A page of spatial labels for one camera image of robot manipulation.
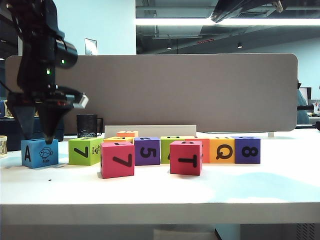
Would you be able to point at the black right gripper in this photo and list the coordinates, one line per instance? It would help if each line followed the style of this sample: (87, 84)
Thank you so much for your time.
(266, 7)

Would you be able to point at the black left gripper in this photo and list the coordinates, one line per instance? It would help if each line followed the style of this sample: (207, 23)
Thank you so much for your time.
(45, 96)

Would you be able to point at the blue foam letter block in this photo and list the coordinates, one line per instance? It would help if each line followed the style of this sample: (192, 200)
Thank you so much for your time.
(35, 155)

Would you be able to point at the green letter block E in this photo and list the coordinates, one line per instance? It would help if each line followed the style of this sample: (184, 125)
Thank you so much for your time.
(82, 152)

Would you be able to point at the yellow letter block A E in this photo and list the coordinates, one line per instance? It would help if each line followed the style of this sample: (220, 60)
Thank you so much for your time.
(117, 139)

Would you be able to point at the purple letter block R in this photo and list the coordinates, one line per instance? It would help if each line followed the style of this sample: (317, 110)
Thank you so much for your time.
(147, 152)

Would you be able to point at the red letter block L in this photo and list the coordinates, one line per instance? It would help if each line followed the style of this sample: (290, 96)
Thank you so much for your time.
(117, 161)

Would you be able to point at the orange letter block D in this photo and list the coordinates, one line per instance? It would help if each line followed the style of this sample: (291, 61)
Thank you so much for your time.
(127, 133)

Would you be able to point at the green letter block N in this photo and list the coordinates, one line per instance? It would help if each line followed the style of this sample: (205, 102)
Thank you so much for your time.
(165, 152)

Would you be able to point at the purple letter block G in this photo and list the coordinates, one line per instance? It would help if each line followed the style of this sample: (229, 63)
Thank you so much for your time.
(247, 152)

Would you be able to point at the yellow letter block N Q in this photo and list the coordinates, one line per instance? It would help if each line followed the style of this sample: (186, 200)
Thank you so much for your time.
(222, 152)

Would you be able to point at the coral letter block I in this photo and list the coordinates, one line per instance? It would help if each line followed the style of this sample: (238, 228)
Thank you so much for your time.
(205, 152)

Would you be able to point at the red letter block B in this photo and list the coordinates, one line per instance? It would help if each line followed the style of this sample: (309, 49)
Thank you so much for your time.
(185, 160)

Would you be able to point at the dark blue case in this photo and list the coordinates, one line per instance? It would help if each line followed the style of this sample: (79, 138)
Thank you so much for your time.
(10, 135)

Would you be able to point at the red LED ceiling sign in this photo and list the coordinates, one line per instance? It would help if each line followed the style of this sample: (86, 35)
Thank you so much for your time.
(205, 41)

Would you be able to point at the beige woven container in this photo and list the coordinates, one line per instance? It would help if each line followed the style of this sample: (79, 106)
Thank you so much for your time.
(3, 147)

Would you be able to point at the black mug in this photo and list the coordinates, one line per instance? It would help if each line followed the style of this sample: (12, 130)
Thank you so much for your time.
(86, 125)

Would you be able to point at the ceiling light strip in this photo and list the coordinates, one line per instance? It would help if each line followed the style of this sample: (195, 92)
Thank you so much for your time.
(175, 22)

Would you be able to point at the brown desk divider panel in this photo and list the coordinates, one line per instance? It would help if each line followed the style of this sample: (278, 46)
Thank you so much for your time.
(200, 92)

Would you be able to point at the white divider foot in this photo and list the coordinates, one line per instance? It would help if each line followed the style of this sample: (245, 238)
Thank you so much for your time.
(271, 135)

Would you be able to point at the black background object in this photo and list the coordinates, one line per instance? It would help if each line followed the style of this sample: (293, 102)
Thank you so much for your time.
(318, 126)

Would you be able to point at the grey vented cabinet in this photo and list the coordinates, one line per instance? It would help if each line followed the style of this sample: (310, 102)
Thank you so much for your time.
(275, 232)

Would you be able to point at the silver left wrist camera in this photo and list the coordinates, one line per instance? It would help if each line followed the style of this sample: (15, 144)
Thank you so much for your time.
(81, 100)

